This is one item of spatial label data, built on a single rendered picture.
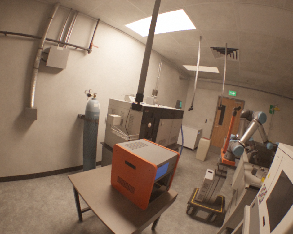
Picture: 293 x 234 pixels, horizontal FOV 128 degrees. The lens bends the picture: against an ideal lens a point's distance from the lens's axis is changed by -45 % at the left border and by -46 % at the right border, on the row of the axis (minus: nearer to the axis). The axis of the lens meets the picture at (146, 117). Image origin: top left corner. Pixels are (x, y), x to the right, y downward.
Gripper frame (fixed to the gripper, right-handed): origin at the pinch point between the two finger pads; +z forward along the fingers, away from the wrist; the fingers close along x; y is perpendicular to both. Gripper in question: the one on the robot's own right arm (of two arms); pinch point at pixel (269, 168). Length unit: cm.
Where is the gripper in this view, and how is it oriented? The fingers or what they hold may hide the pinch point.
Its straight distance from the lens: 183.4
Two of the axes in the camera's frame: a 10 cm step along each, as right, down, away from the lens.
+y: -5.1, -2.1, 8.3
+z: -1.7, 9.8, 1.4
